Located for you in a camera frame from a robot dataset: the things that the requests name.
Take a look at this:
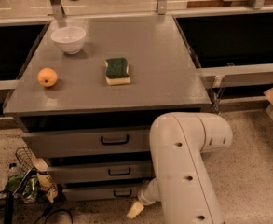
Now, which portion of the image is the grey drawer cabinet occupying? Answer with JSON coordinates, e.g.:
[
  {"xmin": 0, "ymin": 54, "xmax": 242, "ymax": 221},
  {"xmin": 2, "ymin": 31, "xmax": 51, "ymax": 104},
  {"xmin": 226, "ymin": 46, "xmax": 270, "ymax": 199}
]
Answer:
[{"xmin": 4, "ymin": 16, "xmax": 211, "ymax": 201}]

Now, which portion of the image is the black wire basket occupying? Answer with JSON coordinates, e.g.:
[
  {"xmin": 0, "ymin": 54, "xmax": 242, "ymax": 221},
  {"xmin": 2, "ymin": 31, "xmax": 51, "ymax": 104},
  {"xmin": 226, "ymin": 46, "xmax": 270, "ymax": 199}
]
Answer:
[{"xmin": 15, "ymin": 147, "xmax": 35, "ymax": 173}]

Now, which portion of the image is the green yellow sponge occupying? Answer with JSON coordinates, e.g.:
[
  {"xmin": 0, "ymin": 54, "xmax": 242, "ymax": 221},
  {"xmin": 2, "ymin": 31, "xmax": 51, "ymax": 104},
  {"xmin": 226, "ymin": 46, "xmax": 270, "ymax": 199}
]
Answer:
[{"xmin": 105, "ymin": 58, "xmax": 130, "ymax": 86}]

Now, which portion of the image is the metal bracket left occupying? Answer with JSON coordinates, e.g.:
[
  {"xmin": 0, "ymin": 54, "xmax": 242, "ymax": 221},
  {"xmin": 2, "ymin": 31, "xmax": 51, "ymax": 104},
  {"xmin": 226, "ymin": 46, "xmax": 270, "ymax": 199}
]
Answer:
[{"xmin": 49, "ymin": 0, "xmax": 64, "ymax": 20}]

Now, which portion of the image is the orange fruit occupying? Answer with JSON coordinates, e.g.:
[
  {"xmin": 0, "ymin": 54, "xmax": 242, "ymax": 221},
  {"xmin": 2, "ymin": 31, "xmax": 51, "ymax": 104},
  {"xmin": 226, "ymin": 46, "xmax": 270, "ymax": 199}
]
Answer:
[{"xmin": 37, "ymin": 68, "xmax": 58, "ymax": 88}]

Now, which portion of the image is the grey drawer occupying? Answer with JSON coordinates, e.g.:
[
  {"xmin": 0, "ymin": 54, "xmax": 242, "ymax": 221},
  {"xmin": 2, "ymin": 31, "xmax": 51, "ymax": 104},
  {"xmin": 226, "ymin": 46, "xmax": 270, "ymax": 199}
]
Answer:
[
  {"xmin": 48, "ymin": 161, "xmax": 153, "ymax": 184},
  {"xmin": 22, "ymin": 127, "xmax": 149, "ymax": 158},
  {"xmin": 62, "ymin": 183, "xmax": 141, "ymax": 202}
]

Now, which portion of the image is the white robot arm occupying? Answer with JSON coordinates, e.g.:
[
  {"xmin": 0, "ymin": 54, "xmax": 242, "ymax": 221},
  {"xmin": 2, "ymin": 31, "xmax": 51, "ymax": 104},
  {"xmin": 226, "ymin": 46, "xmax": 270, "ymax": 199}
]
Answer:
[{"xmin": 127, "ymin": 112, "xmax": 233, "ymax": 224}]

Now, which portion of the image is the grey top drawer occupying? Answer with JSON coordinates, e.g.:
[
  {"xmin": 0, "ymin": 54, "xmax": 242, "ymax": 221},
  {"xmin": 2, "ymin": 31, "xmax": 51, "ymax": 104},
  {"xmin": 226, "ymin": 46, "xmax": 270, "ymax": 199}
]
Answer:
[{"xmin": 22, "ymin": 127, "xmax": 149, "ymax": 158}]

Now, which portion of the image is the green snack bag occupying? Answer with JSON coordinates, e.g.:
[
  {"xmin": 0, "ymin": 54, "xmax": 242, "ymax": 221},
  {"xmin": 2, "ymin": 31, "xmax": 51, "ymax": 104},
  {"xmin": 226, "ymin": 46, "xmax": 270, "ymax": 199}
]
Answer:
[{"xmin": 22, "ymin": 175, "xmax": 39, "ymax": 204}]

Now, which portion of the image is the white ceramic bowl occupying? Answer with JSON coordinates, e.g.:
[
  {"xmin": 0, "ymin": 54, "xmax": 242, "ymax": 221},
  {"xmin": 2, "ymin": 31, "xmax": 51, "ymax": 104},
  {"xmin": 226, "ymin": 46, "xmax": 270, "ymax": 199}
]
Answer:
[{"xmin": 51, "ymin": 26, "xmax": 86, "ymax": 54}]

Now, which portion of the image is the black cable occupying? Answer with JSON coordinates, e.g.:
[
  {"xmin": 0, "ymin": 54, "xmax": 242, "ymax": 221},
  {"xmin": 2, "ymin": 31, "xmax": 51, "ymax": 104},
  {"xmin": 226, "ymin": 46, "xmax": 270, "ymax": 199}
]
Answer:
[{"xmin": 33, "ymin": 203, "xmax": 74, "ymax": 224}]

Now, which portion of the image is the grey bottom drawer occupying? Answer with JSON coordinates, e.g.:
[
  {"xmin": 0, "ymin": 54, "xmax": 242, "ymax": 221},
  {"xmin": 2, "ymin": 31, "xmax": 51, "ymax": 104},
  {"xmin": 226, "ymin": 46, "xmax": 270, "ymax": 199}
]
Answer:
[{"xmin": 62, "ymin": 183, "xmax": 141, "ymax": 202}]

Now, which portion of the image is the clear plastic bottle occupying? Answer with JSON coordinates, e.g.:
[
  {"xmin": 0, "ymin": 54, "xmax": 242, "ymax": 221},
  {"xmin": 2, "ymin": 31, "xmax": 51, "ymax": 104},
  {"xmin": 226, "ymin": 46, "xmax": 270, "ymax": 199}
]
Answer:
[{"xmin": 7, "ymin": 162, "xmax": 19, "ymax": 179}]

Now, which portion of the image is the grey middle drawer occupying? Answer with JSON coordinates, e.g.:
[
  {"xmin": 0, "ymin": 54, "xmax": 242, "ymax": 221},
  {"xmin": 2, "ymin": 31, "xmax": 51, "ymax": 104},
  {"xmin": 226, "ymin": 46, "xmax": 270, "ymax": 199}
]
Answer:
[{"xmin": 48, "ymin": 161, "xmax": 153, "ymax": 184}]

